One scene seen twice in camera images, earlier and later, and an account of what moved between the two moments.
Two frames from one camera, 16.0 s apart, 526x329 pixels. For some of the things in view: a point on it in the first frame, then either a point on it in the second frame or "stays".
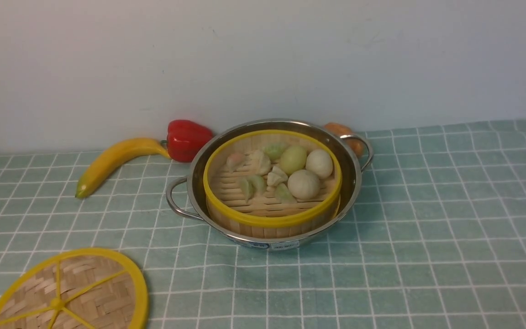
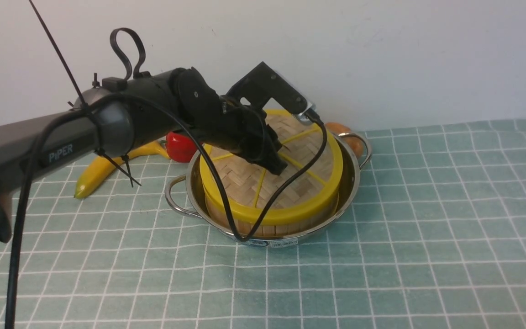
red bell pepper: [185, 139] stays
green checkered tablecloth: [451, 226] stays
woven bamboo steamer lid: [91, 289] -> [248, 185]
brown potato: [356, 145] stays
